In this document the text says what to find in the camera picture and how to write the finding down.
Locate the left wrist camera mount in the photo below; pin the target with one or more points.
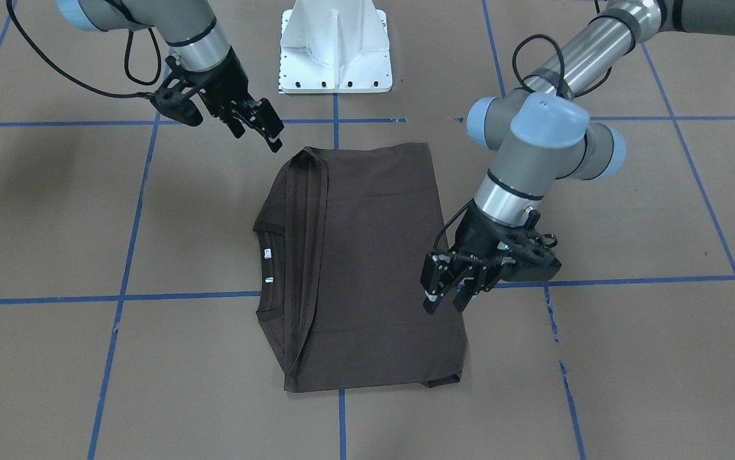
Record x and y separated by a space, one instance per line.
531 254

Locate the dark brown t-shirt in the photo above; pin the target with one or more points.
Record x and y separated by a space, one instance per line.
343 236

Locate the white pedestal column base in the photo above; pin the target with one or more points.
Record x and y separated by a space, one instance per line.
334 47

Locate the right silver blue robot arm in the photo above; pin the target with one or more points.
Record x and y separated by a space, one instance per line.
202 63

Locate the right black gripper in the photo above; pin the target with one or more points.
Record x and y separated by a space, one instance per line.
227 78

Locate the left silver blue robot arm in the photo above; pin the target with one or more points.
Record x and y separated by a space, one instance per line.
541 135

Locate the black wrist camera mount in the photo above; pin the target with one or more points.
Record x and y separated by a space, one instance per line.
173 99

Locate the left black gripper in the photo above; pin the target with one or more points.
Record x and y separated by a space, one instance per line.
477 235

